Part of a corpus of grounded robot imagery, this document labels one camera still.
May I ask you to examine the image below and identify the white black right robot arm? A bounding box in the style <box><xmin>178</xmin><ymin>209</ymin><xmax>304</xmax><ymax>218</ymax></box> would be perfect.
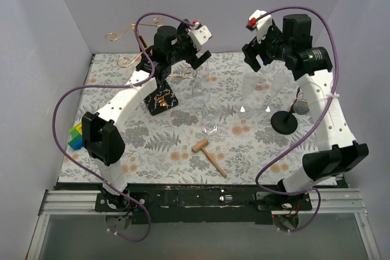
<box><xmin>242</xmin><ymin>10</ymin><xmax>369</xmax><ymax>210</ymax></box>

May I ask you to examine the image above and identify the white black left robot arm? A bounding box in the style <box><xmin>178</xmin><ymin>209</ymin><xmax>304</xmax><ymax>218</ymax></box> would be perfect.
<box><xmin>82</xmin><ymin>21</ymin><xmax>212</xmax><ymax>211</ymax></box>

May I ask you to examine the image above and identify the black marbled rack base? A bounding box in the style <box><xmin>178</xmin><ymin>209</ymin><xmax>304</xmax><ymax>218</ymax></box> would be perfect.
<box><xmin>144</xmin><ymin>81</ymin><xmax>179</xmax><ymax>116</ymax></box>

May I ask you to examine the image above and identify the wooden toy mallet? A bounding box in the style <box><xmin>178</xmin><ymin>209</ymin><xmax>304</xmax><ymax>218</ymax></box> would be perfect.
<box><xmin>191</xmin><ymin>138</ymin><xmax>227</xmax><ymax>178</ymax></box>

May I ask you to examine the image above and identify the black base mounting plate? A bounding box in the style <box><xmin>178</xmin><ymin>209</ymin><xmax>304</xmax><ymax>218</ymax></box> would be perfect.
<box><xmin>95</xmin><ymin>184</ymin><xmax>312</xmax><ymax>225</ymax></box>

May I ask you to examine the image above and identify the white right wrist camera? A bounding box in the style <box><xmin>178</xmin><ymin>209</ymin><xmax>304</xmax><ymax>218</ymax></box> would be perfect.
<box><xmin>246</xmin><ymin>10</ymin><xmax>272</xmax><ymax>44</ymax></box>

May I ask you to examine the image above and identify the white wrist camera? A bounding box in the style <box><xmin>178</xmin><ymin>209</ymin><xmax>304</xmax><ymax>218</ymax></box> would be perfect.
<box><xmin>187</xmin><ymin>22</ymin><xmax>212</xmax><ymax>51</ymax></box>
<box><xmin>246</xmin><ymin>10</ymin><xmax>272</xmax><ymax>44</ymax></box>

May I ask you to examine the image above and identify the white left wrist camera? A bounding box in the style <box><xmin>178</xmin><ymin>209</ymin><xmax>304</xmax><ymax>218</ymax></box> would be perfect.
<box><xmin>187</xmin><ymin>22</ymin><xmax>212</xmax><ymax>51</ymax></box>

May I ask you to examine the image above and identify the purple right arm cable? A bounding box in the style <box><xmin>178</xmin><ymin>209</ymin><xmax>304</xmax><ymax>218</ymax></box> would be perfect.
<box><xmin>254</xmin><ymin>5</ymin><xmax>341</xmax><ymax>232</ymax></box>

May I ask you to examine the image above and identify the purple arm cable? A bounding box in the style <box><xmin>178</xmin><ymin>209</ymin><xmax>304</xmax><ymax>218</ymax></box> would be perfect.
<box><xmin>254</xmin><ymin>5</ymin><xmax>341</xmax><ymax>232</ymax></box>
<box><xmin>52</xmin><ymin>12</ymin><xmax>200</xmax><ymax>242</ymax></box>

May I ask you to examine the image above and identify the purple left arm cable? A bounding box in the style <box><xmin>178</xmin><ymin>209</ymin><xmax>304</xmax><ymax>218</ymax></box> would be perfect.
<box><xmin>52</xmin><ymin>12</ymin><xmax>200</xmax><ymax>242</ymax></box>

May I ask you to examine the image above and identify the aluminium frame rail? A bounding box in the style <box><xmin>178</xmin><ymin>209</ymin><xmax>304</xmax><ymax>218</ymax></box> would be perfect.
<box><xmin>271</xmin><ymin>188</ymin><xmax>369</xmax><ymax>216</ymax></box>

